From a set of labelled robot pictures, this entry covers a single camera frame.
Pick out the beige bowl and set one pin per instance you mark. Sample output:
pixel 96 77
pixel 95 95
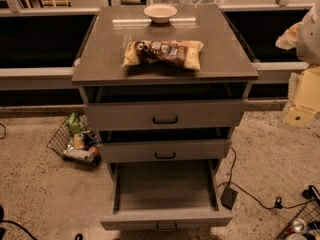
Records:
pixel 160 13

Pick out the brown chip bag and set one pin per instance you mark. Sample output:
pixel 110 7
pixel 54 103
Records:
pixel 178 53

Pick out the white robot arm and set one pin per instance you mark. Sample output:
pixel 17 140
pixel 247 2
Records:
pixel 304 89

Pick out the black wire basket left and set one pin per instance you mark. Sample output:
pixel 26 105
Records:
pixel 85 140

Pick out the black wire basket right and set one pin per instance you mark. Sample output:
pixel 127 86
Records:
pixel 310 213

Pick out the bottom grey drawer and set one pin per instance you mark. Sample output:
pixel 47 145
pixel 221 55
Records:
pixel 165 196

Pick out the white wrapped package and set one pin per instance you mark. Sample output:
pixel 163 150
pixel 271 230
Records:
pixel 82 155

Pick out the silver can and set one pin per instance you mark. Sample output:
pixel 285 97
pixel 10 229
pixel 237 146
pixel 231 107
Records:
pixel 299 226

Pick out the green leafy vegetable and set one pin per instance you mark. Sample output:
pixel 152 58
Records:
pixel 74 124

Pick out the black wire basket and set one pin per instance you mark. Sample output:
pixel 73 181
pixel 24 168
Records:
pixel 310 213
pixel 85 140

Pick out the grey drawer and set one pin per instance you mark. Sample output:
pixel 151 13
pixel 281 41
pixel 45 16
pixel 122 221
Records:
pixel 146 107
pixel 165 196
pixel 164 144

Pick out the middle grey drawer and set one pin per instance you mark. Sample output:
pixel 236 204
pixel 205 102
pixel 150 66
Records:
pixel 164 144

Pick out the black power adapter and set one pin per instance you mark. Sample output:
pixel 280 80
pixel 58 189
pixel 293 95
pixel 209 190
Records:
pixel 228 197

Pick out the top grey drawer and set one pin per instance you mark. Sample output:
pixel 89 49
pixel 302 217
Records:
pixel 146 107

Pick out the grey drawer cabinet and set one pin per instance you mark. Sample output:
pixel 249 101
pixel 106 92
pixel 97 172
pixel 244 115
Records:
pixel 222 59

